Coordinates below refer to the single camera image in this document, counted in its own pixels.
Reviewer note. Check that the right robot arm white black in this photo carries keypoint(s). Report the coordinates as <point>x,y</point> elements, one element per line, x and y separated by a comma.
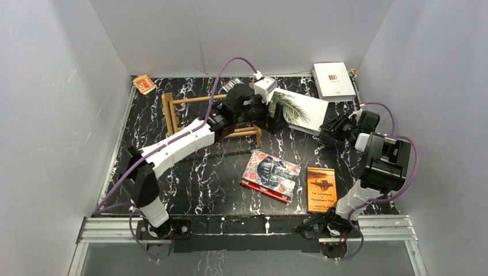
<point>383,166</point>

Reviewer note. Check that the white palm leaf book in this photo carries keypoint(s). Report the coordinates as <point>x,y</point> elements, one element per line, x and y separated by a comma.
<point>301,112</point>

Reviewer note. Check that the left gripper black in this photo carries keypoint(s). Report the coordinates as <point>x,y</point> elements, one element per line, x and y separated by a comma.
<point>270,115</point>

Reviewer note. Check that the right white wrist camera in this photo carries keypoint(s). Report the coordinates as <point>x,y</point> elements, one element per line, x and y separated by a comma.
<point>357,113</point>

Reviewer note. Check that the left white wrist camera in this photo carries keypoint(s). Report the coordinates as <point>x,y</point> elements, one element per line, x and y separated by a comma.
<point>265,87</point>

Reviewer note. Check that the floral patterned book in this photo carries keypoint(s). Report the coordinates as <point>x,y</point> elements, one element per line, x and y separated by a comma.
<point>272,172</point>

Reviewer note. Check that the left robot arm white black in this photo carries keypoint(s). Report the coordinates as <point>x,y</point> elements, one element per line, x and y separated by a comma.
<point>242,105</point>

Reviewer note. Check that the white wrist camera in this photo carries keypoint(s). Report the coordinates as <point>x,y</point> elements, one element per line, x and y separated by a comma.
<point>265,87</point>
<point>357,113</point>

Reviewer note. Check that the red book under floral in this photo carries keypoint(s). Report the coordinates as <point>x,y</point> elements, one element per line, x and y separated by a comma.
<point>265,191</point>

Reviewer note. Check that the aluminium frame rail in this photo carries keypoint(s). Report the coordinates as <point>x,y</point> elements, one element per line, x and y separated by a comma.
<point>258,232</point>

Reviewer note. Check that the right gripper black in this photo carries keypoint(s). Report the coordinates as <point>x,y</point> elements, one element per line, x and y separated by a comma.
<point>333,127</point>

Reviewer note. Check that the white book with brown bars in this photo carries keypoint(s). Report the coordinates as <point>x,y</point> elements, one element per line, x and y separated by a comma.
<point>333,82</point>

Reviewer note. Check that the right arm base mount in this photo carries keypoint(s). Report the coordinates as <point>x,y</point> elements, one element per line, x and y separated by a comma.
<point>328,232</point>

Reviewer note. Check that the orange Huckleberry Finn book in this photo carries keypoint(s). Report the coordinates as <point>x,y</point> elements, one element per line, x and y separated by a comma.
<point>321,189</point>

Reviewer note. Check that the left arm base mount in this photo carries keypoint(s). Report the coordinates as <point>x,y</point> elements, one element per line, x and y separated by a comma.
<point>153,238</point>

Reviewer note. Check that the small orange card box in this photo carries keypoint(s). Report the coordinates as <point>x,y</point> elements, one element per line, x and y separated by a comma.
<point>144,84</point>

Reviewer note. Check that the wooden book rack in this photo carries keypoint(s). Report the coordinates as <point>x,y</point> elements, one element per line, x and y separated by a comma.
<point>173,121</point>

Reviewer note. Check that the pack of coloured markers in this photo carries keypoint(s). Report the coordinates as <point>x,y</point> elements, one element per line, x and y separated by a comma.
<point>231,84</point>

